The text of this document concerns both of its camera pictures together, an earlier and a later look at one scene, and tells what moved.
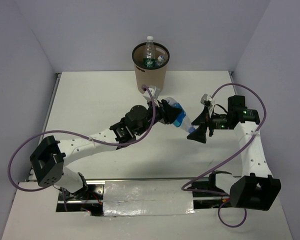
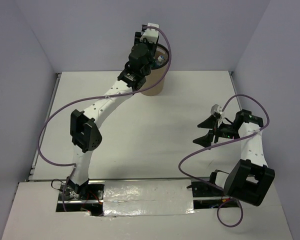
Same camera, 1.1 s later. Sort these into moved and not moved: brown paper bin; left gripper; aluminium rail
Moved: left gripper
Not moved: aluminium rail; brown paper bin
